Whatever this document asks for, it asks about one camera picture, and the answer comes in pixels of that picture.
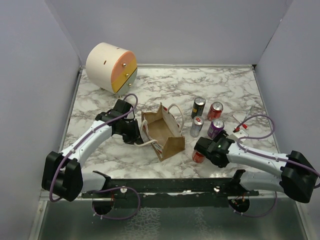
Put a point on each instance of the round pastel drawer cabinet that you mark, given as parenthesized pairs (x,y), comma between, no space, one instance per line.
(112,68)

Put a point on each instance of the red capped white marker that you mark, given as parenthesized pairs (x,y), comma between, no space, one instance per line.
(237,119)

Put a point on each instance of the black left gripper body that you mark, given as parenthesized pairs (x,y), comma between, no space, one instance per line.
(125,127)

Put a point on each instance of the green white pen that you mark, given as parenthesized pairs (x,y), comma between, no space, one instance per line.
(248,113)

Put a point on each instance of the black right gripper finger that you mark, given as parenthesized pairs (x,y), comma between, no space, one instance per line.
(221,135)
(202,145)

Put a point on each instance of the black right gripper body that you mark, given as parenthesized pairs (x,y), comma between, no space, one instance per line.
(215,162)

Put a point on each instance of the silver slim energy can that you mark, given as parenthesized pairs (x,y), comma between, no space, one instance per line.
(196,127)

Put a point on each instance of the jute watermelon canvas bag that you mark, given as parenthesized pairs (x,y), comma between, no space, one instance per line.
(164,132)

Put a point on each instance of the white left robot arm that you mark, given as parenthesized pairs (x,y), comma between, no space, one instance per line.
(62,174)

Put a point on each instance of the purple beverage can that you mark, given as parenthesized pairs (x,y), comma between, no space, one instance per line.
(215,127)

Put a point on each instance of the red cola can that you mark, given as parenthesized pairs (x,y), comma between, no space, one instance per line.
(215,110)

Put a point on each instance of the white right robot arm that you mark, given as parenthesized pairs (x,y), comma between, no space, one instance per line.
(291,174)

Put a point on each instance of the silver top can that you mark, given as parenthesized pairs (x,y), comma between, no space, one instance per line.
(197,157)

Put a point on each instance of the black yellow beverage can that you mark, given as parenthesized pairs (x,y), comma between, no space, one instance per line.
(198,106)

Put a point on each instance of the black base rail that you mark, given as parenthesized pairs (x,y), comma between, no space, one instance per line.
(167,193)

